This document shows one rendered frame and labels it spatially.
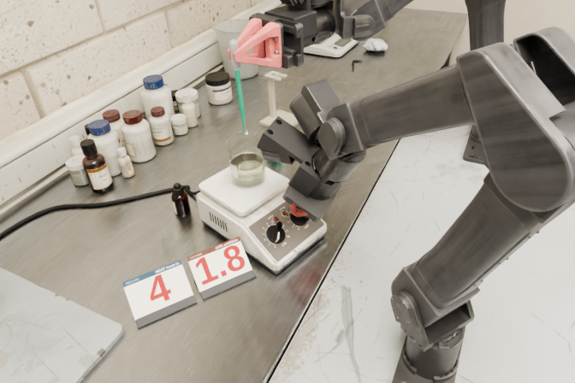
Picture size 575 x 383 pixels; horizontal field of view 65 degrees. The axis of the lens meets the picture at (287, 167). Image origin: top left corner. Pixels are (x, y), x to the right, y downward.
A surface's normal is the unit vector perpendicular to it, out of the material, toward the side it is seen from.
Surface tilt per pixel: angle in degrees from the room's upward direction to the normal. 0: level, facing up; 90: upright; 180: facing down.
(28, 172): 90
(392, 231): 0
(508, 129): 90
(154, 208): 0
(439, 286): 79
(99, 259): 0
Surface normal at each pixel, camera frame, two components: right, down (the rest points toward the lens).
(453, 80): -0.94, 0.27
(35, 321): -0.04, -0.82
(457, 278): -0.82, 0.30
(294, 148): 0.32, -0.51
